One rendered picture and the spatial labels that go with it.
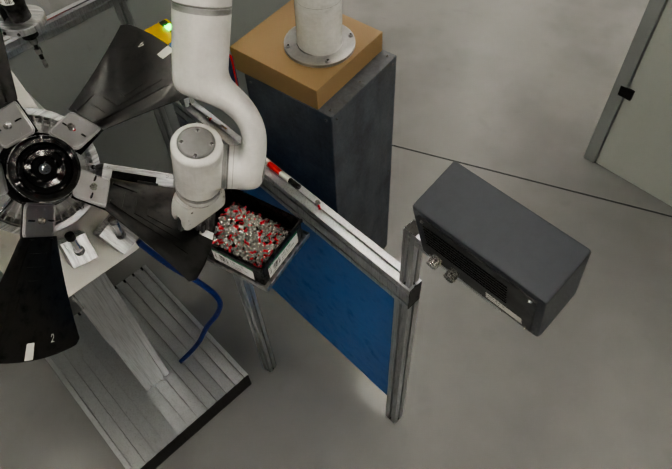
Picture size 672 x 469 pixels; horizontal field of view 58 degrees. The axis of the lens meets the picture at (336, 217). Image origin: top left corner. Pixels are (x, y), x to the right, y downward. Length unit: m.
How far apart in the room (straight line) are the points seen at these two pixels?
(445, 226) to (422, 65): 2.27
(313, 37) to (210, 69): 0.66
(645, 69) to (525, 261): 1.67
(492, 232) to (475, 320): 1.35
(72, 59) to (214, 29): 1.13
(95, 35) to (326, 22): 0.79
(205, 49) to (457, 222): 0.47
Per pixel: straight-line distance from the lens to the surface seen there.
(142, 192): 1.31
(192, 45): 0.97
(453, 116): 2.94
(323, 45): 1.61
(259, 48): 1.69
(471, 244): 0.96
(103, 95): 1.29
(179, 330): 2.25
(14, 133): 1.26
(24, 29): 1.08
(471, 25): 3.49
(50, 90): 2.07
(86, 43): 2.06
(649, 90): 2.58
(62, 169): 1.20
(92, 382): 2.27
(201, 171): 1.01
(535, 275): 0.95
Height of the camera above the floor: 2.01
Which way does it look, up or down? 53 degrees down
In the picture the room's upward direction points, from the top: 4 degrees counter-clockwise
